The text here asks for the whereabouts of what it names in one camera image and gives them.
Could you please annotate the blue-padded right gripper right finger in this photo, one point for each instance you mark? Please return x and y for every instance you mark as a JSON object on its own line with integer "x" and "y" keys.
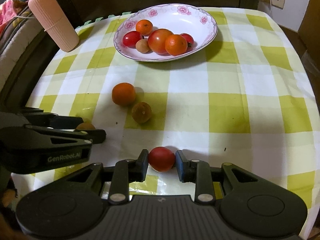
{"x": 197, "y": 172}

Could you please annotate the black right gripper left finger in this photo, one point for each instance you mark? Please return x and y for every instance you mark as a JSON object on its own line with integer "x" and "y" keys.
{"x": 125, "y": 172}

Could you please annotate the grey sofa cushion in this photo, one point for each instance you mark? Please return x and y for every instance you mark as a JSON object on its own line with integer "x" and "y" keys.
{"x": 18, "y": 29}

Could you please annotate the green checked tablecloth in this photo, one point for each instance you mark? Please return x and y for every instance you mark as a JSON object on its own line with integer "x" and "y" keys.
{"x": 244, "y": 99}

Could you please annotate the small brown longan in plate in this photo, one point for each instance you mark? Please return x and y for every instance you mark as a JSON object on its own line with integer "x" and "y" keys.
{"x": 142, "y": 46}

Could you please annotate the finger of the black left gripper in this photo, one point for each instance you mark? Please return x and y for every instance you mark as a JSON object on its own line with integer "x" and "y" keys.
{"x": 96, "y": 136}
{"x": 39, "y": 117}

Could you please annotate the pink ribbed tube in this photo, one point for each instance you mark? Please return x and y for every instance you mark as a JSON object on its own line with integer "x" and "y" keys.
{"x": 55, "y": 23}

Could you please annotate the white floral plate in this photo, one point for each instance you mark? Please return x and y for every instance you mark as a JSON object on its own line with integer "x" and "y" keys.
{"x": 178, "y": 18}

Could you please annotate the small orange tangerine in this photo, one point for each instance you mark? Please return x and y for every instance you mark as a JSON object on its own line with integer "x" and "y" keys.
{"x": 144, "y": 27}

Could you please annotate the red oblong tomato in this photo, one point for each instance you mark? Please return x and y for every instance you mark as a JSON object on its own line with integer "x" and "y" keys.
{"x": 131, "y": 38}

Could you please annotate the dark red tomato with stem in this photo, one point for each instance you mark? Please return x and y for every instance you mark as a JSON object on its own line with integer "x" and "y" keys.
{"x": 161, "y": 159}

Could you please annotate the green foam mat edge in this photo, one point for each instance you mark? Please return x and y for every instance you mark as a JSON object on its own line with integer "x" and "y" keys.
{"x": 103, "y": 18}

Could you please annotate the cardboard box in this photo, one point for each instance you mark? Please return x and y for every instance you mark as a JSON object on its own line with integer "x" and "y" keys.
{"x": 309, "y": 28}

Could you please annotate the red cherry tomato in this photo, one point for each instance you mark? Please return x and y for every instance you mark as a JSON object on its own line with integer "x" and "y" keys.
{"x": 189, "y": 39}

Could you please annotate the large red tomato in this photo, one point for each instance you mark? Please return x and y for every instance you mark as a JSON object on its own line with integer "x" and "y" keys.
{"x": 156, "y": 40}

